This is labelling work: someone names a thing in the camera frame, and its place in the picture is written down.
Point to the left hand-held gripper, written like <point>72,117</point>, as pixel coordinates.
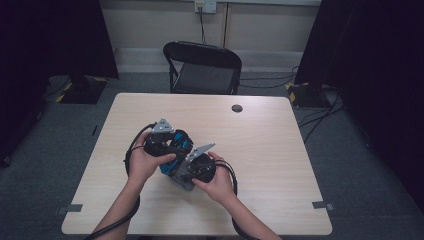
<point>160,145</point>

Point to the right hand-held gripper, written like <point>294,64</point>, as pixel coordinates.
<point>200,170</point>

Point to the grey cloth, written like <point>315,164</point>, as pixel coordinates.
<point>186,185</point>

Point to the blue toy sports car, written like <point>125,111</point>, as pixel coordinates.
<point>181,141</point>

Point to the person's right hand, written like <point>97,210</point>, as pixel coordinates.
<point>220,186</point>

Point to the person's left hand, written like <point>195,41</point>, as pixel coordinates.
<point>141,166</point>

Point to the small black floor object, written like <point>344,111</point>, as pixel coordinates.
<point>95,130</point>

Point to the round grey table grommet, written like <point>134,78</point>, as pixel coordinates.
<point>237,108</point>

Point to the black stand base striped tape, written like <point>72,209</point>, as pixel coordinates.
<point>306,95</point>
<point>83,93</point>

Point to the black folding chair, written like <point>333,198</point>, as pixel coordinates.
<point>203,53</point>

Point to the grey tape strip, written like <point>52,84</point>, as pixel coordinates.
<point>70,208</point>
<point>321,205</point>

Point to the black curtain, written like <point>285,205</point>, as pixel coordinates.
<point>50,33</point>
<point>383,66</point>

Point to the thin wall conduit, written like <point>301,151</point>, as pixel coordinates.
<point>226,23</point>

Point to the white wall socket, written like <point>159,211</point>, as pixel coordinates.
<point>205,6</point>

